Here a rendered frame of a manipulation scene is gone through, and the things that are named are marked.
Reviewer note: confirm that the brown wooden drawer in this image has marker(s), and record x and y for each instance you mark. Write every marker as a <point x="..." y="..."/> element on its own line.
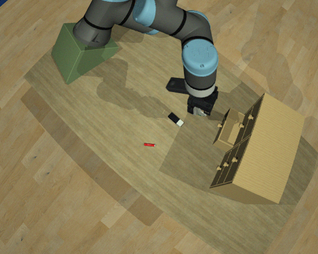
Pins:
<point x="236" y="161"/>
<point x="227" y="166"/>
<point x="220" y="169"/>
<point x="228" y="130"/>
<point x="252" y="118"/>
<point x="243" y="127"/>

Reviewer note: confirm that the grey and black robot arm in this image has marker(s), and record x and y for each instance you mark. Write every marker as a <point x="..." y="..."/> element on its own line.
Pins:
<point x="199" y="56"/>

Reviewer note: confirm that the light wooden chest of drawers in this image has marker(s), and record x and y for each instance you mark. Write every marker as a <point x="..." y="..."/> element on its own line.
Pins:
<point x="267" y="161"/>

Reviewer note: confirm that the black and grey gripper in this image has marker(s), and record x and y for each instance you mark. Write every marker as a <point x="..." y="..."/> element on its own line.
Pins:
<point x="196" y="104"/>

